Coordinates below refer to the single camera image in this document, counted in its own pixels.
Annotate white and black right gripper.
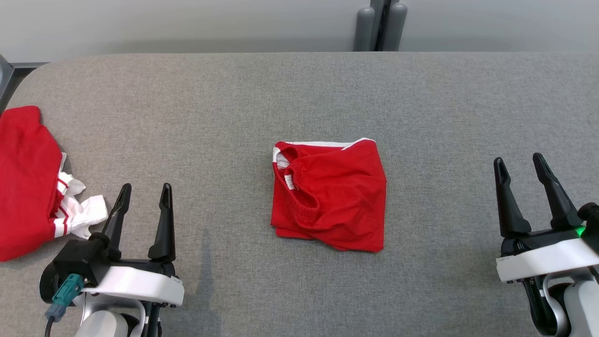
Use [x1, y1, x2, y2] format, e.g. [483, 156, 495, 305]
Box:
[494, 153, 599, 284]

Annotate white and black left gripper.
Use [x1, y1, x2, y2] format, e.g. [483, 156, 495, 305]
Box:
[82, 183, 184, 307]

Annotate red jersey with white sleeves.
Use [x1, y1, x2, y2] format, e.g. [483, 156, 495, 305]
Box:
[0, 106, 109, 263]

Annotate red shorts with white stripe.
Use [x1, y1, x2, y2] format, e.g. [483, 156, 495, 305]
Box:
[270, 138, 387, 253]

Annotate teal plug black cable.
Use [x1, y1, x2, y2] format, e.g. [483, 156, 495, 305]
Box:
[44, 274, 85, 337]

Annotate grey metal frame leg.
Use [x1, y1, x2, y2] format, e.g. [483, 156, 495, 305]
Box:
[0, 54, 15, 94]

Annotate grey partition post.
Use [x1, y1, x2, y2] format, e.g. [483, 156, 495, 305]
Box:
[353, 0, 408, 52]

